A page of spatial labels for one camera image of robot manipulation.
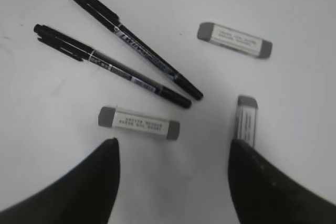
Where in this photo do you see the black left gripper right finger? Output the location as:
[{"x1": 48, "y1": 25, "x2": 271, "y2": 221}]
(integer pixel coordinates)
[{"x1": 227, "y1": 140, "x2": 335, "y2": 223}]

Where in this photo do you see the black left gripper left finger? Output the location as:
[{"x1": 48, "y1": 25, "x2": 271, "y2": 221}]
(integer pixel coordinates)
[{"x1": 1, "y1": 138, "x2": 120, "y2": 223}]

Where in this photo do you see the grey white eraser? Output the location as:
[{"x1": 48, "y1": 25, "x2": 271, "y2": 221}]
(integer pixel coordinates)
[
  {"x1": 234, "y1": 95, "x2": 258, "y2": 148},
  {"x1": 197, "y1": 22, "x2": 272, "y2": 59},
  {"x1": 98, "y1": 106, "x2": 181, "y2": 141}
]

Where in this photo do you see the black marker pen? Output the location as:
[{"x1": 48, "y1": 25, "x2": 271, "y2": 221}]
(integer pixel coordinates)
[
  {"x1": 74, "y1": 0, "x2": 203, "y2": 101},
  {"x1": 34, "y1": 24, "x2": 192, "y2": 109}
]

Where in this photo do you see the grey white eraser bottom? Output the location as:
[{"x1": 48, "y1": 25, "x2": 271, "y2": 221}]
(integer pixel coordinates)
[{"x1": 234, "y1": 95, "x2": 258, "y2": 148}]

